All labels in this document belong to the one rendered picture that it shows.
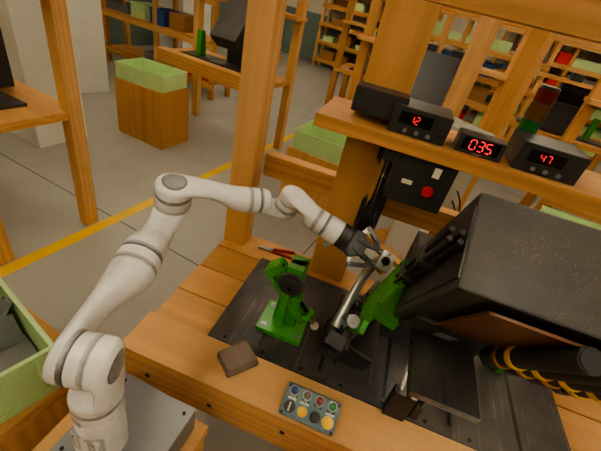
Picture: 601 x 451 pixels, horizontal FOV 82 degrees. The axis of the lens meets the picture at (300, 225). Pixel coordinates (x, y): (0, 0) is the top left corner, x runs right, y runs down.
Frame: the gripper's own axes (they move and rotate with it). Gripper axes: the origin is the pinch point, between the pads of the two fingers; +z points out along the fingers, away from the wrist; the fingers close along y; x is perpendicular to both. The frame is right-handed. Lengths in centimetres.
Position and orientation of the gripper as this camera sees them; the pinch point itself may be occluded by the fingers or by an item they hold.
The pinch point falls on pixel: (380, 259)
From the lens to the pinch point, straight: 103.7
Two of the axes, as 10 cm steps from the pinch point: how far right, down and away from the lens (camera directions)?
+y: 5.3, -8.4, 1.5
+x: -0.8, 1.2, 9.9
